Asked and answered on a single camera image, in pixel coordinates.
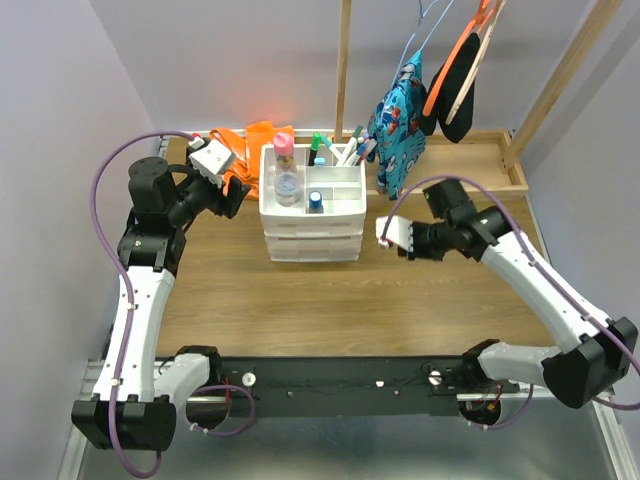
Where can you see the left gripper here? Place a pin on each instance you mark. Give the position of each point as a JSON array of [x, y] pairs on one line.
[[226, 204]]

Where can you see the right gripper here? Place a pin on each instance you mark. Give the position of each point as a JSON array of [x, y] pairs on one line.
[[417, 252]]

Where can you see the clear jar of paperclips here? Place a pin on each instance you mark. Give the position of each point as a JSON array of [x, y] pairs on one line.
[[287, 188]]

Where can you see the pink capped pen tube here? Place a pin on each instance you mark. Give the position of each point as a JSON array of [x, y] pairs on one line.
[[283, 144]]

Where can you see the white plastic drawer organizer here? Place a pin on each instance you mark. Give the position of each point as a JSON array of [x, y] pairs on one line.
[[315, 214]]

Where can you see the blue grey stamp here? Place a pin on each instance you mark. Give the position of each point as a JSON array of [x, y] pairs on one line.
[[315, 202]]

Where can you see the black green highlighter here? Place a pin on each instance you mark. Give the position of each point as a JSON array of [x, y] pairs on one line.
[[314, 147]]

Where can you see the teal capped white marker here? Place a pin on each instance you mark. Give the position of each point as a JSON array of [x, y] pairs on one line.
[[337, 154]]

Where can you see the blue capped white marker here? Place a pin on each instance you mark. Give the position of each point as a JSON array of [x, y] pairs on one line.
[[360, 158]]

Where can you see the orange red pen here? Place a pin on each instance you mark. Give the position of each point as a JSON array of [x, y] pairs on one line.
[[371, 147]]

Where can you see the green capped white marker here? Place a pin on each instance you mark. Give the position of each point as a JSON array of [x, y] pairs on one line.
[[351, 146]]

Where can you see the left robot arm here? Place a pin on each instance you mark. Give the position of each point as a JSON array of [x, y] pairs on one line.
[[129, 400]]

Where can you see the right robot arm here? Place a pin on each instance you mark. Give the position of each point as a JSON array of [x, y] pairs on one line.
[[592, 351]]

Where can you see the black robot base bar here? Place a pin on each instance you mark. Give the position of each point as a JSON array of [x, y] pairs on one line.
[[296, 387]]

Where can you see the orange tie-dye cloth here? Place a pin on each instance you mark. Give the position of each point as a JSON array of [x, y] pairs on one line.
[[247, 149]]

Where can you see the blue patterned shirt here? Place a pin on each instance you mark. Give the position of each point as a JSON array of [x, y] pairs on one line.
[[395, 126]]

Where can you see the black garment on hanger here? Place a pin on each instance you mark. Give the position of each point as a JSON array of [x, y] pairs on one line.
[[460, 125]]

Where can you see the wooden hanger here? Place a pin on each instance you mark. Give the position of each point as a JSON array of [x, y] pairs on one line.
[[488, 24]]

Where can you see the orange hanger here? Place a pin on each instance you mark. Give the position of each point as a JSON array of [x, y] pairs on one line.
[[479, 18]]

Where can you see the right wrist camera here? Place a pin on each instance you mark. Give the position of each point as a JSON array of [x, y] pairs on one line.
[[397, 231]]

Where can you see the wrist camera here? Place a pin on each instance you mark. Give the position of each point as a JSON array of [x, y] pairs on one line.
[[210, 158], [397, 231]]

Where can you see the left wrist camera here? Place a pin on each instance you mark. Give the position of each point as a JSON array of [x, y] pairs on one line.
[[210, 158]]

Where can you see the light blue wire hanger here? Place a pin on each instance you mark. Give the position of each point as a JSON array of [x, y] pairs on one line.
[[424, 29]]

